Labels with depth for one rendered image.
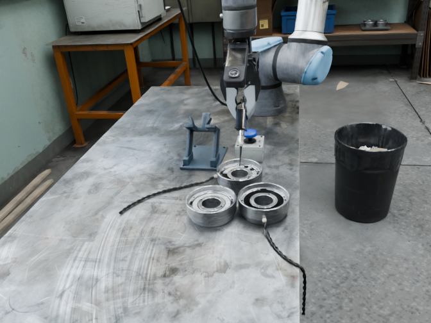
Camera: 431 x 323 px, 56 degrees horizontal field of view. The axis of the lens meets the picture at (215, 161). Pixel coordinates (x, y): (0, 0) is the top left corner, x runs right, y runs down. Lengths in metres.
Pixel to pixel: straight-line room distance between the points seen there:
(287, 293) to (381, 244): 1.45
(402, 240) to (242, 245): 1.46
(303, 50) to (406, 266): 1.16
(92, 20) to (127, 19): 0.26
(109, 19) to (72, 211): 2.28
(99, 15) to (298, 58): 2.11
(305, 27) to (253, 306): 0.83
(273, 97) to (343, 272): 0.92
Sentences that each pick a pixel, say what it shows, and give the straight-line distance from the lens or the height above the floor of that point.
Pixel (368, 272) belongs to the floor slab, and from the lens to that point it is 1.96.
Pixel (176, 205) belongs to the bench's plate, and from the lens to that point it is 0.91.
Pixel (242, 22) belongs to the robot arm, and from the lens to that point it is 0.92.
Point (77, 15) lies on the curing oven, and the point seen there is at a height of 0.92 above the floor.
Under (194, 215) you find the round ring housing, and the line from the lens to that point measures 0.82.
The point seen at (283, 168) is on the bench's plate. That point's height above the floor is 0.80.
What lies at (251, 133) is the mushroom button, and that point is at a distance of 1.04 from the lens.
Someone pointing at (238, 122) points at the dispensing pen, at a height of 0.93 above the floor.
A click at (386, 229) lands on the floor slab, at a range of 2.21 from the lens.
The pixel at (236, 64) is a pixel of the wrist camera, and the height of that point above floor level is 1.07.
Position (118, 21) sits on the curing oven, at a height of 0.87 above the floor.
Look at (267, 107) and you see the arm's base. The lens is 1.33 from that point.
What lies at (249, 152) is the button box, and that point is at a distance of 1.04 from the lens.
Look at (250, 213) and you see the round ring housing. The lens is 0.82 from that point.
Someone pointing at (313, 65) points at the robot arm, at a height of 0.98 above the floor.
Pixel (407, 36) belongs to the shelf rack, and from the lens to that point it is 4.37.
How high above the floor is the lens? 1.30
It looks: 28 degrees down
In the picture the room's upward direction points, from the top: 4 degrees counter-clockwise
